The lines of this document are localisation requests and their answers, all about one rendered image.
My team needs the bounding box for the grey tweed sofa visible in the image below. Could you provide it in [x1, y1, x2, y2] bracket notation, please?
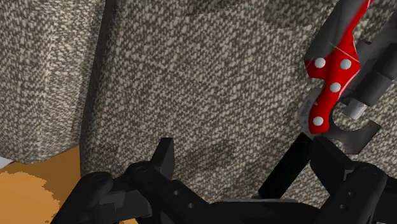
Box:
[0, 0, 397, 209]

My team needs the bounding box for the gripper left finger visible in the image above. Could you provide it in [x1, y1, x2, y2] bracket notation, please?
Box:
[50, 137, 215, 224]

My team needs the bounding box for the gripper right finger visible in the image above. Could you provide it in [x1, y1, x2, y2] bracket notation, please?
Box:
[258, 132, 397, 224]

